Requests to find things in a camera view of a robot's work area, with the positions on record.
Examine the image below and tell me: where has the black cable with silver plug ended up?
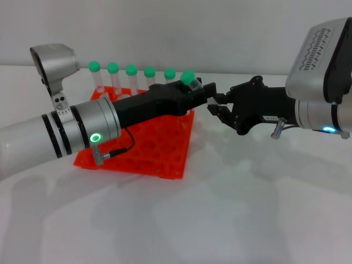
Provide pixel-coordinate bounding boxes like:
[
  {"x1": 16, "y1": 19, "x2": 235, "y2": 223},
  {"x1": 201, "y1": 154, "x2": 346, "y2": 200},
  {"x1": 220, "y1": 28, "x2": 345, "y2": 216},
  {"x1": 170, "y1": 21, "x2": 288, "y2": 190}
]
[{"x1": 92, "y1": 128, "x2": 136, "y2": 167}]

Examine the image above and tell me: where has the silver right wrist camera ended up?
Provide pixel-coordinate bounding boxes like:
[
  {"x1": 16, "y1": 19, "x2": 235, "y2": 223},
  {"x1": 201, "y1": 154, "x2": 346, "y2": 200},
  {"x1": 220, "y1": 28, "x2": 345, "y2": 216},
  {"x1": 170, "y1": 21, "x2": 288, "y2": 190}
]
[{"x1": 285, "y1": 18, "x2": 352, "y2": 105}]

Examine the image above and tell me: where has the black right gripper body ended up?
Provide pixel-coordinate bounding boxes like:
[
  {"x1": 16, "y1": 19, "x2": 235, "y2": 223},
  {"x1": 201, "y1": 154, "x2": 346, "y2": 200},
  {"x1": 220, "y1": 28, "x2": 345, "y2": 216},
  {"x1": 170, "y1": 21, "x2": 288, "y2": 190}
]
[{"x1": 227, "y1": 75, "x2": 299, "y2": 136}]

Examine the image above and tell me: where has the silver plug with red cable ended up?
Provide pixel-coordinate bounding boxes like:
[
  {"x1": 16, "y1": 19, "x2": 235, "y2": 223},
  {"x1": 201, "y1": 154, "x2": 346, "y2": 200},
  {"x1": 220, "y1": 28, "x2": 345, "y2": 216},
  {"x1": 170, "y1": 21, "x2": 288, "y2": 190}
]
[{"x1": 271, "y1": 117, "x2": 299, "y2": 138}]

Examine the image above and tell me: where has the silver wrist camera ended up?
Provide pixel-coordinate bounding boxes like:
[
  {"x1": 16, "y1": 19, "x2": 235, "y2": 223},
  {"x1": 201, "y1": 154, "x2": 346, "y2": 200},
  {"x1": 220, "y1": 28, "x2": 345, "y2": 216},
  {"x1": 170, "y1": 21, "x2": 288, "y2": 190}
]
[
  {"x1": 29, "y1": 43, "x2": 81, "y2": 116},
  {"x1": 285, "y1": 18, "x2": 352, "y2": 105}
]

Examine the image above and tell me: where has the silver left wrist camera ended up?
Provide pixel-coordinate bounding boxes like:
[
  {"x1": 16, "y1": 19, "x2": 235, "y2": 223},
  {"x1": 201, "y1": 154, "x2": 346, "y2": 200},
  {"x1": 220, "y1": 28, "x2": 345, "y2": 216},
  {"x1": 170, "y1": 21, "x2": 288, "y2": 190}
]
[{"x1": 29, "y1": 43, "x2": 81, "y2": 116}]

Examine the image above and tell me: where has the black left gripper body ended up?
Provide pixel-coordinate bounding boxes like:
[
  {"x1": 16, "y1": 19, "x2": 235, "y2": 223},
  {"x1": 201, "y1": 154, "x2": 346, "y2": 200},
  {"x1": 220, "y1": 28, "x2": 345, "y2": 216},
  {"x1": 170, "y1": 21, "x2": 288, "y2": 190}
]
[{"x1": 112, "y1": 81, "x2": 207, "y2": 130}]

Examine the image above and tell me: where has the orange plastic test tube rack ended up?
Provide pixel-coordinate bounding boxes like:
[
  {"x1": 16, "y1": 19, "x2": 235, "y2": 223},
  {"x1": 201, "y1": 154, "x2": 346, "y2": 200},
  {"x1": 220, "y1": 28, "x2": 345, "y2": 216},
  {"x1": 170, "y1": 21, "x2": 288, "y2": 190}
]
[{"x1": 73, "y1": 85, "x2": 195, "y2": 181}]

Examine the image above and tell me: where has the clear test tube green cap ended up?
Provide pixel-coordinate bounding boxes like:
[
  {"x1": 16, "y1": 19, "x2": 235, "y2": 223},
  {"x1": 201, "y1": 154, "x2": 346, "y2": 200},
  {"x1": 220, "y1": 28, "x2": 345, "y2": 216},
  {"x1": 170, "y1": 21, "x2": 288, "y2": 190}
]
[
  {"x1": 107, "y1": 62, "x2": 122, "y2": 96},
  {"x1": 180, "y1": 70, "x2": 204, "y2": 93},
  {"x1": 125, "y1": 64, "x2": 140, "y2": 97},
  {"x1": 164, "y1": 68, "x2": 177, "y2": 85},
  {"x1": 88, "y1": 60, "x2": 105, "y2": 94},
  {"x1": 144, "y1": 66, "x2": 157, "y2": 89}
]

